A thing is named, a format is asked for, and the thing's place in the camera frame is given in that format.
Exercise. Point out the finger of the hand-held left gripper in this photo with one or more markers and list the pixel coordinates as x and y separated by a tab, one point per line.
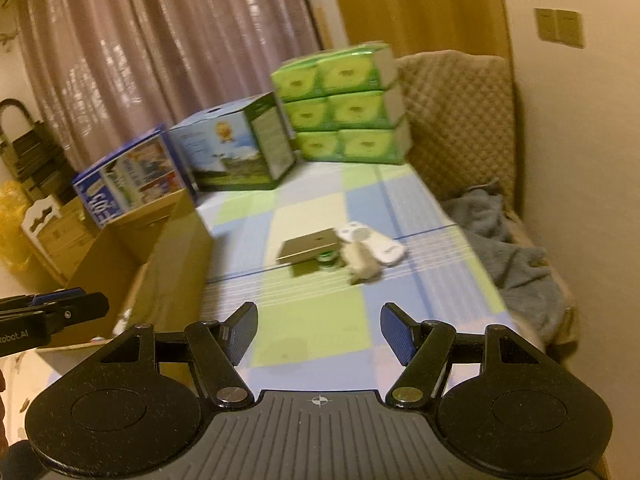
82	307
55	296

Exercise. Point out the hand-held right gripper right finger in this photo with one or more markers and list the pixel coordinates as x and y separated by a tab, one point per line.
397	334

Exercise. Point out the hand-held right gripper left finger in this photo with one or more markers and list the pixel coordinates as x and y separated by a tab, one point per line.
245	331

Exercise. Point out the brown cardboard box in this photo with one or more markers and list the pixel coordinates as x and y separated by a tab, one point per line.
180	260

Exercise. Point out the grey box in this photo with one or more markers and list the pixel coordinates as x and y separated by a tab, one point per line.
310	246

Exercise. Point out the stacked brown cardboard cartons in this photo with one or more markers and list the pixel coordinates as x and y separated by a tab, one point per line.
67	240

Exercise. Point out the white carved chair back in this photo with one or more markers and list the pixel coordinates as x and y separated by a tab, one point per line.
40	220

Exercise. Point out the checked pastel tablecloth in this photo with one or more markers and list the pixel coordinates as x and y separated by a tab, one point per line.
320	355

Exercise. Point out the cream handheld device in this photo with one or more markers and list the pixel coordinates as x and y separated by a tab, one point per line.
362	262

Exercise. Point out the white remote with grey logo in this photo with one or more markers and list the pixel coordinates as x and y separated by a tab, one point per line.
390	252

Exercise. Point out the yellow plastic bag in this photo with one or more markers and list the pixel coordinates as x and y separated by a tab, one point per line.
12	225

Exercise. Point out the grey blanket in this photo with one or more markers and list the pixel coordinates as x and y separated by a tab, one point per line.
510	265

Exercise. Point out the blue cartoon milk carton box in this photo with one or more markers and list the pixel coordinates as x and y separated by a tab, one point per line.
125	180

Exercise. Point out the black folding rack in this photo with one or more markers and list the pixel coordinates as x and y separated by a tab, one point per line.
35	155

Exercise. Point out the cow print milk carton box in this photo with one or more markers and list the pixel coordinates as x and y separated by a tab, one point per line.
225	150

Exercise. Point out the beige quilted chair cover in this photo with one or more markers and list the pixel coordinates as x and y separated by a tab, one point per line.
460	125

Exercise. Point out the stack of green tissue packs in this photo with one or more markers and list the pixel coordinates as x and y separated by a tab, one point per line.
345	110

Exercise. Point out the pink patterned curtain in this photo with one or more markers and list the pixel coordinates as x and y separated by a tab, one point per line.
150	60

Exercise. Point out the yellow wooden door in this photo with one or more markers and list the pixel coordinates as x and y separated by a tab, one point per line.
415	5

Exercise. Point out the beige wall socket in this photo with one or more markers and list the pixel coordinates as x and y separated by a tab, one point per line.
570	27
547	24

